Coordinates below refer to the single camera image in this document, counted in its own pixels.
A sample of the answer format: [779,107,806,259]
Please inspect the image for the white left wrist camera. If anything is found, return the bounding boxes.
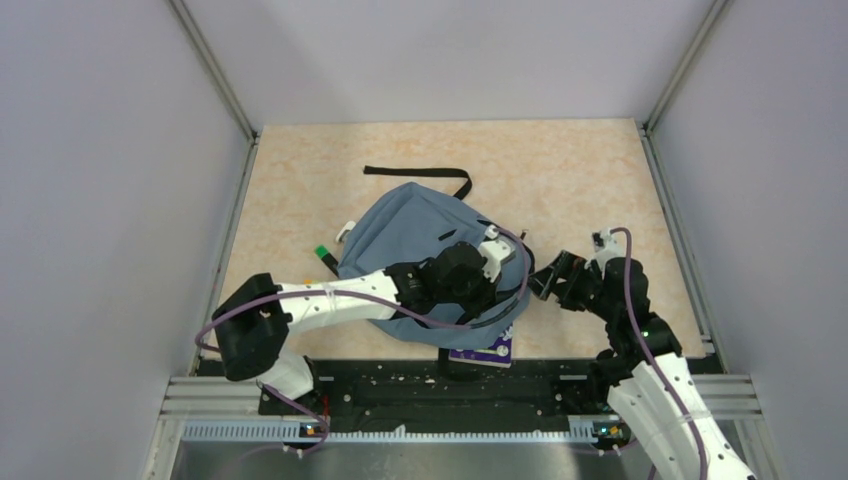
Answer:
[477,224,516,283]

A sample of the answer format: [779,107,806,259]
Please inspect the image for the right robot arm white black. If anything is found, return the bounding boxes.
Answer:
[528,251,756,479]

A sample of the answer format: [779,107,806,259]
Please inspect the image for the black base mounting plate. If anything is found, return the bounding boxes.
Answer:
[297,359,612,434]

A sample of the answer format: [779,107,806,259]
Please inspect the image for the blue grey student backpack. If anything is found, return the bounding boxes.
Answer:
[338,166,534,349]

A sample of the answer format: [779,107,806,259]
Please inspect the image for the pink white small eraser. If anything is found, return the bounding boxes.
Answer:
[335,221,357,244]

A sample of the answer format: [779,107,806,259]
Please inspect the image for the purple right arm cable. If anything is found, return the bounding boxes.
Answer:
[599,227,710,480]

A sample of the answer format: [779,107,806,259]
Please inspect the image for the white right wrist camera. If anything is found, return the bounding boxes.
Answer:
[592,228,625,271]

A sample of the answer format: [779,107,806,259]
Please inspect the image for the purple game card pack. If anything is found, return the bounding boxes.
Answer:
[448,325,514,368]

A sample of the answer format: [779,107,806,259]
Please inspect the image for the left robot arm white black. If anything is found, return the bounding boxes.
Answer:
[212,238,514,414]

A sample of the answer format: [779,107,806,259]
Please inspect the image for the aluminium front rail frame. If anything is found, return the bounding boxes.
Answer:
[142,374,776,480]

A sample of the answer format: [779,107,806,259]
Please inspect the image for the green capped black marker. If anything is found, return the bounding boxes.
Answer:
[314,245,339,278]

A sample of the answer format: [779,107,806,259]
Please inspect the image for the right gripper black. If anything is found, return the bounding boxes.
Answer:
[522,249,618,321]

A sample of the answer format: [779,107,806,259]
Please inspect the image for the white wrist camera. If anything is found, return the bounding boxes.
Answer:
[592,228,625,271]
[477,224,516,283]

